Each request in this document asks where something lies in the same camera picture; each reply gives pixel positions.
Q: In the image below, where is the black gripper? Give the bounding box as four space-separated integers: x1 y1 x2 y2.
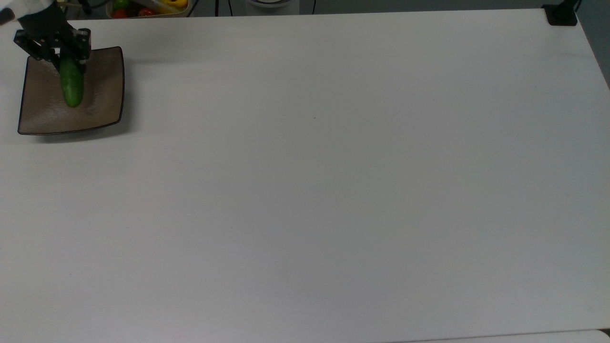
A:
13 4 92 73

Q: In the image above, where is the clear vegetable storage box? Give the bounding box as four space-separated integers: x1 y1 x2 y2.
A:
106 0 191 19

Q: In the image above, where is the black table clamp mount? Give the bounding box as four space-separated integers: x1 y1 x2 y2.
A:
542 0 579 26

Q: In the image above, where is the green cucumber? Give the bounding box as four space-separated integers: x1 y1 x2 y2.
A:
59 56 85 108

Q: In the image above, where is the square brown ceramic plate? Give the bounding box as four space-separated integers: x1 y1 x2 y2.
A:
18 46 125 135

